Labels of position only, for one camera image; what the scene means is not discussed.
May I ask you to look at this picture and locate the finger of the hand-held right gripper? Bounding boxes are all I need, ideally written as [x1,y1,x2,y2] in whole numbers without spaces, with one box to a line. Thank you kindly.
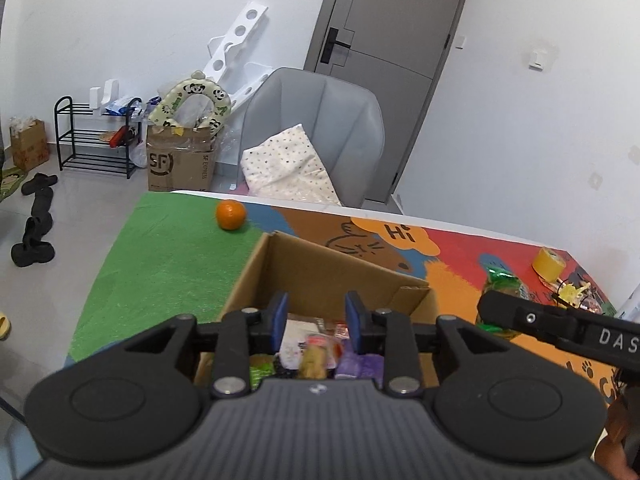
[475,289,557,347]

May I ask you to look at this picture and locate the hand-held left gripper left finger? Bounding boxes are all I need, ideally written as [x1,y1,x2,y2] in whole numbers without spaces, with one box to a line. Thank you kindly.
[122,291,291,397]

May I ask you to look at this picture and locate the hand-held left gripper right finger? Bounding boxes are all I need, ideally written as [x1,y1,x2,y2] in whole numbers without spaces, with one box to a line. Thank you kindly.
[345,290,509,397]

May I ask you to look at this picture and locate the white snack packet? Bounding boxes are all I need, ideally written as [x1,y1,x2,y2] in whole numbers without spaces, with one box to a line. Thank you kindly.
[277,326,322,376]

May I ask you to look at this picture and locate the person's right hand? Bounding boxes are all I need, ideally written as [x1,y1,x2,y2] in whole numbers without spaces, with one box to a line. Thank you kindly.
[595,374,640,477]

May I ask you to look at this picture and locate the yellow clips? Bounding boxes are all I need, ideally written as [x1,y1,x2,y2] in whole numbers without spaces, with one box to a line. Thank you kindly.
[559,280,592,307]

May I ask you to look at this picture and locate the yellow tape roll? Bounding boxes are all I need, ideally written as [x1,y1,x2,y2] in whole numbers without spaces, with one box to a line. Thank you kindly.
[531,246,567,283]

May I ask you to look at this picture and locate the orange tangerine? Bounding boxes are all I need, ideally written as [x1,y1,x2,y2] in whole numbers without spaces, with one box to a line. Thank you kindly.
[216,199,247,232]

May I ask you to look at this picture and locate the colourful cartoon table mat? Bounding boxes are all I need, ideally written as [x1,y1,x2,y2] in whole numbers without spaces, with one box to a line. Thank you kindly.
[66,191,619,407]

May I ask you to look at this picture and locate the white dotted cushion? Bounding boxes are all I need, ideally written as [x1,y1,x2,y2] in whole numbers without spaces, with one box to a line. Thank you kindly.
[241,123,342,207]

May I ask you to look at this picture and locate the taped cardboard box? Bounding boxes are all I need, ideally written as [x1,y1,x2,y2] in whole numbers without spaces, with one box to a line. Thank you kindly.
[146,122,221,194]

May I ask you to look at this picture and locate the grey padded chair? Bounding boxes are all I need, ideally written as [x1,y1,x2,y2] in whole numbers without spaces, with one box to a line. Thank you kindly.
[239,67,386,209]

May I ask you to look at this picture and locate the black slipper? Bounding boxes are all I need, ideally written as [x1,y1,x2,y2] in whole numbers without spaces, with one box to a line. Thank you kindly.
[30,187,55,223]
[20,172,59,196]
[10,216,56,268]

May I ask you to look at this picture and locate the grey door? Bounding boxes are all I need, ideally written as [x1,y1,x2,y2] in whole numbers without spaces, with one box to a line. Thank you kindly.
[304,0,477,204]

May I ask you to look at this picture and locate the white perforated rack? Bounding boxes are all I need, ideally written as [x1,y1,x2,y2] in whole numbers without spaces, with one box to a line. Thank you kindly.
[201,2,275,112]

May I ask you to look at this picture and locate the green floor mat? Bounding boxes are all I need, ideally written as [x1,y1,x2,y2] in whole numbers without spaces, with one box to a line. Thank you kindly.
[0,165,29,202]

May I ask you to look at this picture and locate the small brown cardboard box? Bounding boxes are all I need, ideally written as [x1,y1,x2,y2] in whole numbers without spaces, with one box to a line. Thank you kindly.
[9,118,51,172]

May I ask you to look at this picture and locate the black wire stand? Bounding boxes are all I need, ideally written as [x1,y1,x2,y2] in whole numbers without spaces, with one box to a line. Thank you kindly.
[550,275,613,317]

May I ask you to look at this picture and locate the inflatable panda ring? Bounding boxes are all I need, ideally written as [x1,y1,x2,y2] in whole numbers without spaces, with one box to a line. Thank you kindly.
[148,70,232,137]

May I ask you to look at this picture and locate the black wire shoe rack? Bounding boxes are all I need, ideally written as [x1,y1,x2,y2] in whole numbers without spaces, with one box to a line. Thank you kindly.
[53,95,144,180]

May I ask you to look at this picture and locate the black door handle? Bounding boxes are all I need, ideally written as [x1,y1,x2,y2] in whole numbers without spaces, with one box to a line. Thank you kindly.
[320,27,355,65]

